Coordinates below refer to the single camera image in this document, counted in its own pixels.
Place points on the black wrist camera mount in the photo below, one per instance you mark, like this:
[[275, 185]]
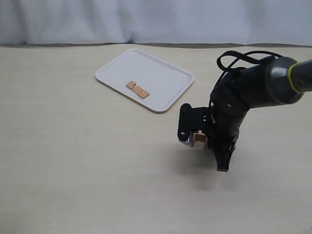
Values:
[[191, 120]]

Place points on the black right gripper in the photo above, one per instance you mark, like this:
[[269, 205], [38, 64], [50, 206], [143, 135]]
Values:
[[222, 130]]

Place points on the white plastic tray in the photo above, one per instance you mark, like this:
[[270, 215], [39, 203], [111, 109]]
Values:
[[165, 82]]

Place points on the white cloth backdrop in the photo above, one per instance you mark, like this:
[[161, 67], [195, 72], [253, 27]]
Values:
[[156, 21]]

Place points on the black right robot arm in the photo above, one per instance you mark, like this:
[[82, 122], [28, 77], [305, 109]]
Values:
[[273, 82]]

